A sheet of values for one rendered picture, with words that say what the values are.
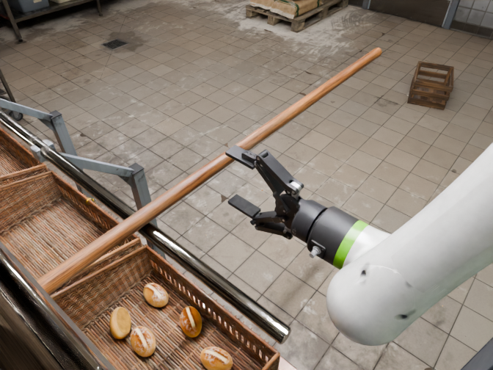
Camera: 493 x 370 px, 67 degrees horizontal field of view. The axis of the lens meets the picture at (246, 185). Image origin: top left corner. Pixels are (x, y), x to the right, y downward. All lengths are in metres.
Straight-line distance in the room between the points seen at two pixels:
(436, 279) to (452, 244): 0.05
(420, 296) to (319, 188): 2.08
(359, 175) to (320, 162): 0.28
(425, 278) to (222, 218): 1.91
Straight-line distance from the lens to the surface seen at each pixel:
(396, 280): 0.48
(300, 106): 1.00
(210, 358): 1.16
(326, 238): 0.64
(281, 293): 2.00
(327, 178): 2.62
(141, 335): 1.22
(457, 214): 0.45
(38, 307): 0.35
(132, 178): 1.22
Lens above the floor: 1.72
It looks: 43 degrees down
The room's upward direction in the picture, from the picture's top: straight up
